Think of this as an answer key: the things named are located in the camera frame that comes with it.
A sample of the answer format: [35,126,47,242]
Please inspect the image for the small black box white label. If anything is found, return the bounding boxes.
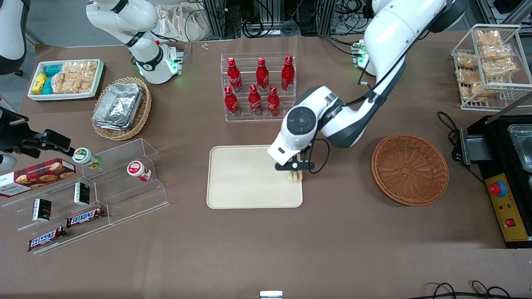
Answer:
[32,198,52,222]
[74,182,91,207]

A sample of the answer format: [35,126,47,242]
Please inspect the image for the silver foil tray stack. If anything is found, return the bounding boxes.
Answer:
[92,82,144,132]

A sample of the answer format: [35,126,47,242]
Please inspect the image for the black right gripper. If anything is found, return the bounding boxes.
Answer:
[0,108,76,158]

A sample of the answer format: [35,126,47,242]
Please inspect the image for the black floor cables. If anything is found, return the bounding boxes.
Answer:
[416,281,514,299]

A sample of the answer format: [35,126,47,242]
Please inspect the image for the cream rectangular plastic tray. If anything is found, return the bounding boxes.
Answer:
[207,145,304,209]

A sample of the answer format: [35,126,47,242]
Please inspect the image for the clear acrylic bottle rack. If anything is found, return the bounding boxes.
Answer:
[220,52,298,123]

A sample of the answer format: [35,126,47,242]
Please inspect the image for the clear bag rice crackers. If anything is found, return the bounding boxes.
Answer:
[62,61,98,94]
[52,71,77,94]

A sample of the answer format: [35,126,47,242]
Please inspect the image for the clear bag fried snacks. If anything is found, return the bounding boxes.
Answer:
[461,81,489,102]
[455,52,479,70]
[482,57,518,78]
[456,69,483,86]
[475,29,502,46]
[480,44,512,61]

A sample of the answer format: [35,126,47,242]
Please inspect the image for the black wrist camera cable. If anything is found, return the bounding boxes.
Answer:
[308,138,331,174]

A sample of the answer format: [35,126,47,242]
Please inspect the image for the red cola bottle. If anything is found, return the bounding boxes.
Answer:
[227,57,243,93]
[256,57,270,93]
[281,55,295,92]
[248,85,263,117]
[224,86,240,118]
[266,86,281,117]

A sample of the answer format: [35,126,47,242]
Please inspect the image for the brown round wicker basket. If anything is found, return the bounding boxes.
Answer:
[371,133,450,207]

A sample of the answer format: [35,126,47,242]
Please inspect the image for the black countertop appliance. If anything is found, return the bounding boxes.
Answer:
[459,114,532,249]

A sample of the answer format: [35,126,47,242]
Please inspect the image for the Snickers chocolate bar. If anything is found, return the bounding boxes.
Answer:
[27,226,68,252]
[66,206,107,228]

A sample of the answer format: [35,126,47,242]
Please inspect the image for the light wicker basket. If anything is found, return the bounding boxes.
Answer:
[91,76,153,141]

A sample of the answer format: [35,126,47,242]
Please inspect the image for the yellow control panel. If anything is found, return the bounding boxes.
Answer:
[485,173,532,243]

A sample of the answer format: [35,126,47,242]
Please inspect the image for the yellow snack packet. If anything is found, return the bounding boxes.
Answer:
[32,72,47,94]

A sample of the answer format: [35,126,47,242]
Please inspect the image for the red lidded snack cup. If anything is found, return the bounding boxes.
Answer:
[127,160,153,182]

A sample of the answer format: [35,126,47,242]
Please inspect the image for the steel appliance pan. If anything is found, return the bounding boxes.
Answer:
[507,124,532,173]

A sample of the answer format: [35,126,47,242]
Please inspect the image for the red tartan cookie box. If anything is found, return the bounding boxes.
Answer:
[0,158,76,198]

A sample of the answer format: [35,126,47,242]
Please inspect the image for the white wire rack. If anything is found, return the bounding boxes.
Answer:
[451,24,532,112]

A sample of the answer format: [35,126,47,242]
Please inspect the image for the green sunflower snack cup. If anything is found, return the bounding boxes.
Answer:
[72,147,103,170]

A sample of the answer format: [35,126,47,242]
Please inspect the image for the beige cloth bag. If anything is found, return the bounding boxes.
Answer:
[156,3,210,42]

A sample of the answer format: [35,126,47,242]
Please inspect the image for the aluminium equipment frame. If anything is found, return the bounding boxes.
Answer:
[202,0,337,39]

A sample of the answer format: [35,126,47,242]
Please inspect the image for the white rectangular snack bin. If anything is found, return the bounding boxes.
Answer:
[27,59,105,102]

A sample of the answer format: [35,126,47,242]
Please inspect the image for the white connector block green light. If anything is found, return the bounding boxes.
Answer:
[167,47,184,76]
[350,39,370,69]

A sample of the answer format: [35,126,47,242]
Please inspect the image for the black appliance power cable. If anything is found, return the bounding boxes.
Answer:
[436,111,463,162]

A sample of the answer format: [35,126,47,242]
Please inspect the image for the clear acrylic stepped display shelf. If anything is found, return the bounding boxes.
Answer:
[0,138,170,255]

